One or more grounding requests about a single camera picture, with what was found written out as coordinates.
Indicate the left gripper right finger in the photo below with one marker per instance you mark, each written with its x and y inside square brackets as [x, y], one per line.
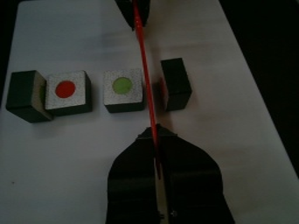
[191, 180]

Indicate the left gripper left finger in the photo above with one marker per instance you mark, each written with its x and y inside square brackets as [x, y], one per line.
[132, 178]

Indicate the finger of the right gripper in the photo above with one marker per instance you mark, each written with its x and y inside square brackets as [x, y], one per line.
[144, 11]
[126, 10]

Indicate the sushi piece with green centre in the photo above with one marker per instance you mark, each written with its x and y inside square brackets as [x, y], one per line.
[123, 86]

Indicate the dark green sushi end piece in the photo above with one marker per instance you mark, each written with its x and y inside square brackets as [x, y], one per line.
[23, 96]
[176, 84]

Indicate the sushi piece with red centre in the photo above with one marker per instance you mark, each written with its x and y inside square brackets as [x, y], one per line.
[66, 89]

